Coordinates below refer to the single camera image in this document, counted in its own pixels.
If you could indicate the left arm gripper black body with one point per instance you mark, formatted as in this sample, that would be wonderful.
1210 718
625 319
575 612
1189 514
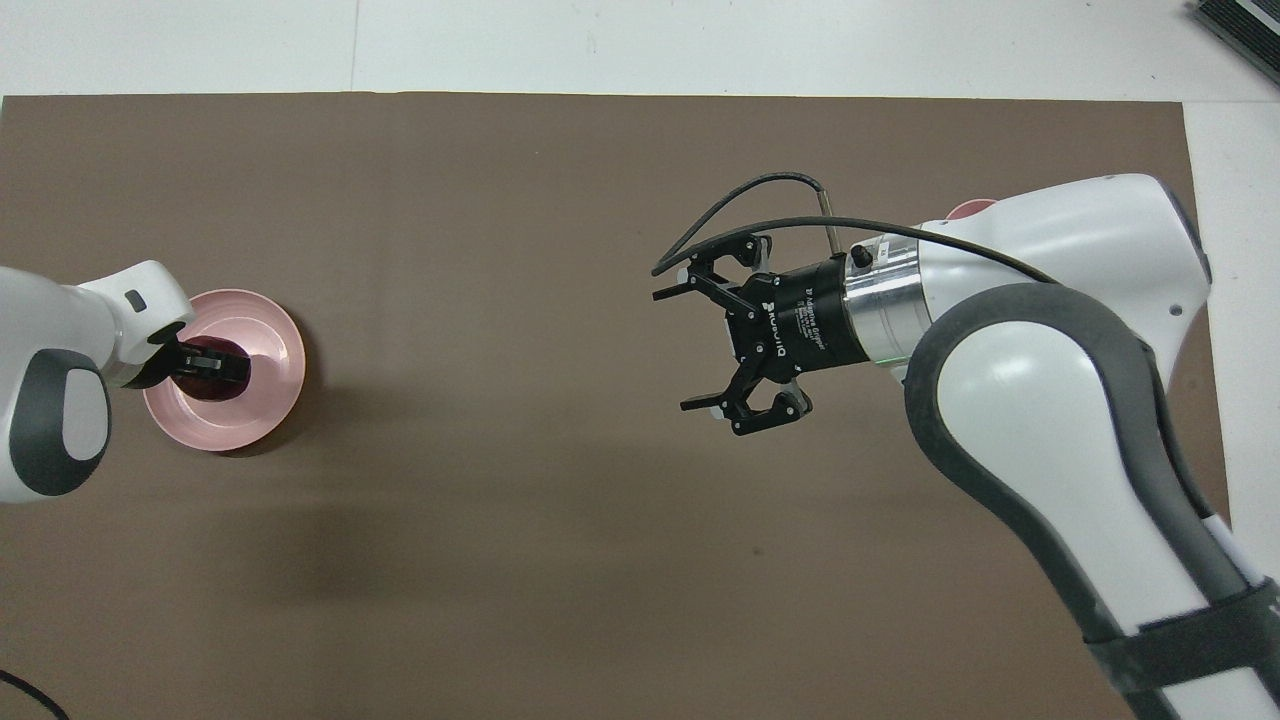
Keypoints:
160 362

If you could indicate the right arm gripper black body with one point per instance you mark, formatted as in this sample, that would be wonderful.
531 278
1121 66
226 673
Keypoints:
800 320

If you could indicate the dark red apple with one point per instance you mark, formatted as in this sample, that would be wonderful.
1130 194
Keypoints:
215 390

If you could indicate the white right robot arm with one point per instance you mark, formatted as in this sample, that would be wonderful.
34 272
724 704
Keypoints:
1050 400

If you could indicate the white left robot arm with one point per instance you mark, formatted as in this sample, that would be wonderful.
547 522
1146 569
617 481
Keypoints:
50 330

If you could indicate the pink round plate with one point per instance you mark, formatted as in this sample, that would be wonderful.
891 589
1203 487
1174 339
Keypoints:
270 340

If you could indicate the pink bowl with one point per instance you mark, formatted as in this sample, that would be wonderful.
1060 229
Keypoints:
970 210

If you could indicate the brown cardboard table mat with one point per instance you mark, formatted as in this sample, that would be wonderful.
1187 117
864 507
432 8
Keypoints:
500 500

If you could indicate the dark grey ribbed device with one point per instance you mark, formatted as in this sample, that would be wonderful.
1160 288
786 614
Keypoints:
1245 30

